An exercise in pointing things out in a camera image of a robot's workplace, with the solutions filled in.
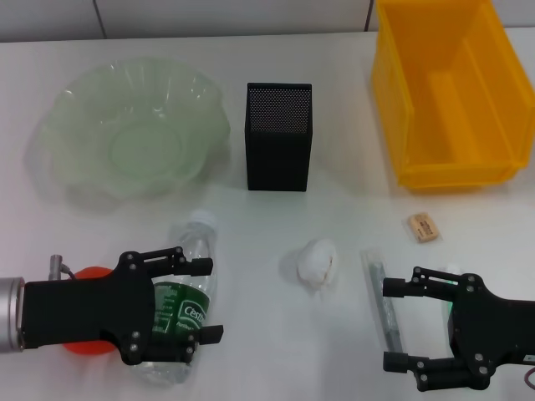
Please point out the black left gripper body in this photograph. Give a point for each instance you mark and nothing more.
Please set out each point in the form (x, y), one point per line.
(83, 309)

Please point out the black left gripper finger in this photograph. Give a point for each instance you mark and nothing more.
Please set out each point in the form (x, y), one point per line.
(211, 334)
(200, 266)

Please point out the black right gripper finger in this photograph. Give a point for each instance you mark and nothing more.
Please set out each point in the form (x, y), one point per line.
(395, 287)
(395, 361)

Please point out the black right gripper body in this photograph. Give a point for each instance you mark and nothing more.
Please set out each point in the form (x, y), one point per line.
(489, 330)

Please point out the clear green-label water bottle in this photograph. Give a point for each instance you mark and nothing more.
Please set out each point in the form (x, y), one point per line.
(196, 250)

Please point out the grey pen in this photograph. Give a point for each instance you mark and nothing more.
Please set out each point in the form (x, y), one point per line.
(378, 271)

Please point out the orange fruit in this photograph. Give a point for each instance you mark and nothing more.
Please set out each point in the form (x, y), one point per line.
(90, 273)

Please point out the green pen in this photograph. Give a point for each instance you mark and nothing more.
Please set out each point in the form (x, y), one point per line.
(453, 268)

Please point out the beige eraser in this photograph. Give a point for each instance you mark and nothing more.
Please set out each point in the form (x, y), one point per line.
(423, 226)

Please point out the white paper ball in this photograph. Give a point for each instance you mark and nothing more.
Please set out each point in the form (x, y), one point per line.
(315, 261)

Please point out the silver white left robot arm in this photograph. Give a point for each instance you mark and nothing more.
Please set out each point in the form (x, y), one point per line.
(10, 313)

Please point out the black mesh pen holder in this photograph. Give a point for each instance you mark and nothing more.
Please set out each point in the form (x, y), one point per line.
(276, 158)

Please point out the green glass fruit plate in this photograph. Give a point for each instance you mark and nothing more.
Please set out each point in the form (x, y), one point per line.
(125, 125)

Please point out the yellow plastic bin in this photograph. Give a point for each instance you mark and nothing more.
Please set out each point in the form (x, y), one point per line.
(460, 125)

